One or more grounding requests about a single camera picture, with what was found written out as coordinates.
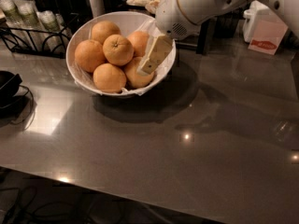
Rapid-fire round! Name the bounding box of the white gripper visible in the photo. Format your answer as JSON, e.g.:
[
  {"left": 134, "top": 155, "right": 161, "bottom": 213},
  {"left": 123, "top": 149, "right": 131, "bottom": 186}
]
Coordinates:
[{"left": 137, "top": 0, "right": 247, "bottom": 76}]

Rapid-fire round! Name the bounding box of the orange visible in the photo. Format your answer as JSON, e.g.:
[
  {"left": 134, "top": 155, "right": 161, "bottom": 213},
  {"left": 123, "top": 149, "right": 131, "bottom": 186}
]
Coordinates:
[
  {"left": 123, "top": 57, "right": 154, "bottom": 89},
  {"left": 75, "top": 39, "right": 106, "bottom": 73},
  {"left": 103, "top": 35, "right": 134, "bottom": 66},
  {"left": 93, "top": 63, "right": 127, "bottom": 93},
  {"left": 91, "top": 21, "right": 121, "bottom": 44},
  {"left": 127, "top": 31, "right": 150, "bottom": 57}
]

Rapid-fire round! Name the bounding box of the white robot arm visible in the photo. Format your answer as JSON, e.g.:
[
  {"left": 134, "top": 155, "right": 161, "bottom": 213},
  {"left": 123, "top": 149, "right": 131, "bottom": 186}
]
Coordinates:
[{"left": 155, "top": 0, "right": 299, "bottom": 40}]

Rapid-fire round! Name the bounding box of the white paper bowl liner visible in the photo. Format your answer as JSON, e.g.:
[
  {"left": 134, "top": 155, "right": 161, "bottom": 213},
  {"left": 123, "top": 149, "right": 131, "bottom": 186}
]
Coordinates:
[{"left": 72, "top": 17, "right": 174, "bottom": 97}]

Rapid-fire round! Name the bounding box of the white bowl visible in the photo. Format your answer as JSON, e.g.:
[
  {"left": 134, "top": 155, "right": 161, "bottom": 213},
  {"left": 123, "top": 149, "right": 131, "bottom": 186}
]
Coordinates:
[{"left": 65, "top": 10, "right": 178, "bottom": 98}]

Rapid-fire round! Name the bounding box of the black condiment shelf rack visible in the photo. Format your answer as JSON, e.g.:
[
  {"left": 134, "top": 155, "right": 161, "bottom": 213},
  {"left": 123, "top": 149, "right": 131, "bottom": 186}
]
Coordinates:
[{"left": 118, "top": 0, "right": 215, "bottom": 55}]

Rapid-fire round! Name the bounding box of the orange top back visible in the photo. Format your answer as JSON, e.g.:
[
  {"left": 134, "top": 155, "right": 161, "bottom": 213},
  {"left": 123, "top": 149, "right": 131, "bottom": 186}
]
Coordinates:
[{"left": 91, "top": 21, "right": 121, "bottom": 44}]

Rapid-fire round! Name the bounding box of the white cylinder container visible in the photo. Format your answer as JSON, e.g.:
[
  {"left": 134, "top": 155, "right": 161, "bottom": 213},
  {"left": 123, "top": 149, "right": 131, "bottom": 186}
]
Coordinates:
[{"left": 85, "top": 0, "right": 107, "bottom": 19}]

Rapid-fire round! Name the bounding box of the paper cup stack right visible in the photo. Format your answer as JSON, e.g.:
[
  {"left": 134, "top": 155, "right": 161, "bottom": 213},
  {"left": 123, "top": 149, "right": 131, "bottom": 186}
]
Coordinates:
[{"left": 37, "top": 10, "right": 64, "bottom": 53}]

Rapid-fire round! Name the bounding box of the paper cup stack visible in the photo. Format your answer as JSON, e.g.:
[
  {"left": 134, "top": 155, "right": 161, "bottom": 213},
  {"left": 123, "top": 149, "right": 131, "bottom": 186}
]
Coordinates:
[
  {"left": 18, "top": 3, "right": 43, "bottom": 51},
  {"left": 0, "top": 0, "right": 30, "bottom": 49},
  {"left": 37, "top": 10, "right": 64, "bottom": 53}
]

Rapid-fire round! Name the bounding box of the white card red print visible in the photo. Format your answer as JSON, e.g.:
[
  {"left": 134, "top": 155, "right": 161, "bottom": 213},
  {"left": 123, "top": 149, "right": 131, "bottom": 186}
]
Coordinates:
[{"left": 249, "top": 20, "right": 288, "bottom": 55}]

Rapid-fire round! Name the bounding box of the paper cup stack middle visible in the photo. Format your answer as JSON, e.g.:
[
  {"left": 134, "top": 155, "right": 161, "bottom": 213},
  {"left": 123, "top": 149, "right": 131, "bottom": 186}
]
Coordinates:
[{"left": 18, "top": 3, "right": 43, "bottom": 51}]

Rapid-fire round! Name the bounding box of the paper cup stack left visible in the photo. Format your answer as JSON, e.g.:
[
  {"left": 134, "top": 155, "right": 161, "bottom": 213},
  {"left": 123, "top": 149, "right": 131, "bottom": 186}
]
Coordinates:
[{"left": 0, "top": 0, "right": 30, "bottom": 49}]

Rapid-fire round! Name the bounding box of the black object at left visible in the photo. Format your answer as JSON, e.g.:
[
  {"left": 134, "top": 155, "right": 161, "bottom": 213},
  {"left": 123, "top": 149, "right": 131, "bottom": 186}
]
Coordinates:
[{"left": 0, "top": 71, "right": 22, "bottom": 105}]

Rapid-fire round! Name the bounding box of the black wire cup rack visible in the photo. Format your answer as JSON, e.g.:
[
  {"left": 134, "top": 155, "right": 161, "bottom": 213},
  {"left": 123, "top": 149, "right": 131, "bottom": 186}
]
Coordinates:
[{"left": 0, "top": 13, "right": 78, "bottom": 59}]

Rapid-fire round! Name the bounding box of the black cable on table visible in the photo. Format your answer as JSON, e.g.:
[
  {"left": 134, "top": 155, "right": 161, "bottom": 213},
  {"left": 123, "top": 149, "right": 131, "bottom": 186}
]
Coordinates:
[{"left": 0, "top": 84, "right": 36, "bottom": 126}]

